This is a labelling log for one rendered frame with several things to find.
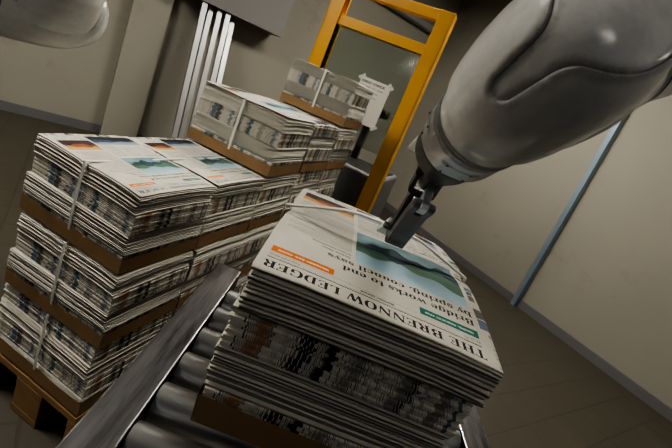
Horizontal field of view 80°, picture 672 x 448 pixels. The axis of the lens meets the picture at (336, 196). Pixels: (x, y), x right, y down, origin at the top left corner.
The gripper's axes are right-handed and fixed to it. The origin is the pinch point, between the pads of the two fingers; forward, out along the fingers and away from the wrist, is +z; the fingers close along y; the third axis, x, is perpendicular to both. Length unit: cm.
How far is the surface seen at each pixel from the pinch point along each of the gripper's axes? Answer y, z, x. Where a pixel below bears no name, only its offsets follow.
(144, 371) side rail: 36.7, 0.2, -23.1
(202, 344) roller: 32.9, 9.4, -18.9
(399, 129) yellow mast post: -88, 162, 16
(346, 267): 15.4, -10.3, -5.0
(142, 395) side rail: 38.3, -2.9, -21.4
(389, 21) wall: -309, 357, -20
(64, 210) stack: 24, 51, -70
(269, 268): 19.0, -15.6, -12.9
